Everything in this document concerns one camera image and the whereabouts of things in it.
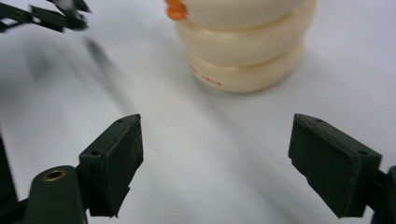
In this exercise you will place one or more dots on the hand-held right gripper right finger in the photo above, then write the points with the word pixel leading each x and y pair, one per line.
pixel 333 168

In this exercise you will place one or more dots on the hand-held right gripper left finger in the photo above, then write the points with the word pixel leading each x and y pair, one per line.
pixel 109 168

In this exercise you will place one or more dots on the cream ribbed container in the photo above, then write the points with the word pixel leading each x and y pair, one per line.
pixel 246 46

